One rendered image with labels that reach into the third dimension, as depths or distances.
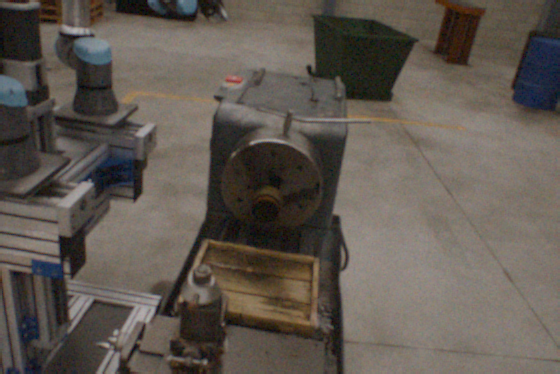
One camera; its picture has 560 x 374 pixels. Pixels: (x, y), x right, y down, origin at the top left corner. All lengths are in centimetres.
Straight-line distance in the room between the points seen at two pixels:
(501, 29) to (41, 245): 1197
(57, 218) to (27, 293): 62
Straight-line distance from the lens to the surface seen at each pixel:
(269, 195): 140
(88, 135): 181
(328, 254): 222
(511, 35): 1288
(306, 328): 132
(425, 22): 1212
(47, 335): 203
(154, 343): 114
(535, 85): 780
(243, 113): 163
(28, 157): 138
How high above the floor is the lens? 178
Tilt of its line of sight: 26 degrees down
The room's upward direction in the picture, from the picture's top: 7 degrees clockwise
